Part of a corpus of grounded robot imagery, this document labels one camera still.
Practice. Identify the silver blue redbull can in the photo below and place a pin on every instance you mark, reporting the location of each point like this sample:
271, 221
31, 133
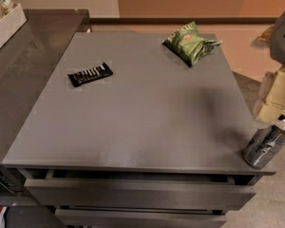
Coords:
265, 144

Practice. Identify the grey drawer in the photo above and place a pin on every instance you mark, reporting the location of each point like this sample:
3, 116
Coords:
140, 190
122, 219

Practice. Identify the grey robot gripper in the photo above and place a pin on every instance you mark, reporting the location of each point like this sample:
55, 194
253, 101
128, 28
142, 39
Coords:
283, 42

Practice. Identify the white snack box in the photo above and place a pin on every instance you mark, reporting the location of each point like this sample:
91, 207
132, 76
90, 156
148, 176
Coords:
11, 23

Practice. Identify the green chips bag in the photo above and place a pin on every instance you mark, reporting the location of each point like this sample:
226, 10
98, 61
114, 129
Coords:
187, 43

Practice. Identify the grey lower drawer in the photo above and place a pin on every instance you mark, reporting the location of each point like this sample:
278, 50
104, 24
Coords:
122, 219

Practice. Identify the black chocolate bar wrapper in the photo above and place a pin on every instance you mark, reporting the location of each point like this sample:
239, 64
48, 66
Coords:
90, 75

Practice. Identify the grey upper drawer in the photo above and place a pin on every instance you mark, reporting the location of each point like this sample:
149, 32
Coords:
140, 190

